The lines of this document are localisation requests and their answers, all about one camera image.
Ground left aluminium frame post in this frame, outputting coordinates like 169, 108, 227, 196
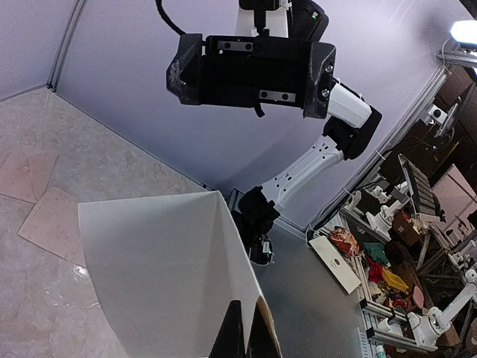
46, 0, 88, 92

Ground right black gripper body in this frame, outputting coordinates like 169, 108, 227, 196
200, 35, 312, 108

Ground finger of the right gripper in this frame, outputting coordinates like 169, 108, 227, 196
303, 42, 336, 119
166, 34, 203, 105

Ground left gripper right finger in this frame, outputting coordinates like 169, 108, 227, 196
245, 297, 282, 358

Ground pink printed card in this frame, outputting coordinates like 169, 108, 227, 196
18, 187, 86, 267

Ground pink envelope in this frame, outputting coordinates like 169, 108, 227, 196
1, 145, 58, 204

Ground beige ornate letter paper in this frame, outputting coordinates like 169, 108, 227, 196
78, 192, 262, 357

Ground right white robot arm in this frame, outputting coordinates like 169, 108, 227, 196
157, 1, 382, 266

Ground white board with hole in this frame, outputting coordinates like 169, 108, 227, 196
309, 236, 361, 295

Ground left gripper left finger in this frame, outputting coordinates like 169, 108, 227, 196
209, 300, 245, 358

